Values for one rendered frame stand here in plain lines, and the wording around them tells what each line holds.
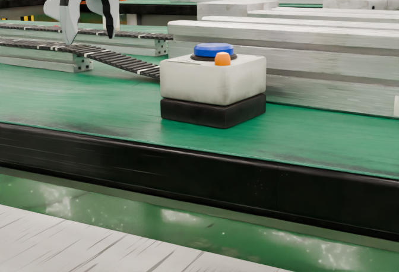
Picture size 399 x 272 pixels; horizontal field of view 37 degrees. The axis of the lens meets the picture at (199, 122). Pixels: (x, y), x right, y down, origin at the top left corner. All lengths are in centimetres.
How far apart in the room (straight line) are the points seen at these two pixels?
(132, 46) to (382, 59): 57
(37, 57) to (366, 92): 54
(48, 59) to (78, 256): 75
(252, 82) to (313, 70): 8
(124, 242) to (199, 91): 111
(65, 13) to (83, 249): 90
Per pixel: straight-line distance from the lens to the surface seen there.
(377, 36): 62
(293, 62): 66
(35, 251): 165
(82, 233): 173
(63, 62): 93
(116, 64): 84
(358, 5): 101
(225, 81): 56
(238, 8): 91
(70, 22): 86
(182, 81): 59
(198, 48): 60
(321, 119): 62
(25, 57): 100
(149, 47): 106
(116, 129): 58
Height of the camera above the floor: 93
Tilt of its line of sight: 15 degrees down
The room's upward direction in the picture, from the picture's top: 1 degrees counter-clockwise
